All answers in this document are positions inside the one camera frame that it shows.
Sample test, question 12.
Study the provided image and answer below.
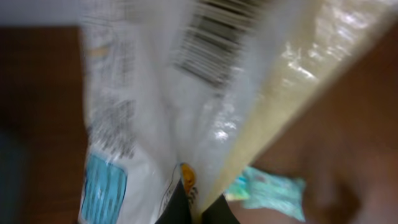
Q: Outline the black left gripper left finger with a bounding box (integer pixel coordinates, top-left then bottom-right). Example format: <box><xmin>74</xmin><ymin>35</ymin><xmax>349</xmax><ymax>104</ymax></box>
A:
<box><xmin>155</xmin><ymin>180</ymin><xmax>192</xmax><ymax>224</ymax></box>

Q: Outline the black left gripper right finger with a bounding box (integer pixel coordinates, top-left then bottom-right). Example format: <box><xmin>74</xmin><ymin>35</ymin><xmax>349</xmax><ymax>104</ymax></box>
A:
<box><xmin>201</xmin><ymin>194</ymin><xmax>239</xmax><ymax>224</ymax></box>

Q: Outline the teal wet wipes pouch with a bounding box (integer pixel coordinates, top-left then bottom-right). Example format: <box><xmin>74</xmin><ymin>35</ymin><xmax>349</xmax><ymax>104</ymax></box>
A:
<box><xmin>224</xmin><ymin>166</ymin><xmax>305</xmax><ymax>222</ymax></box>

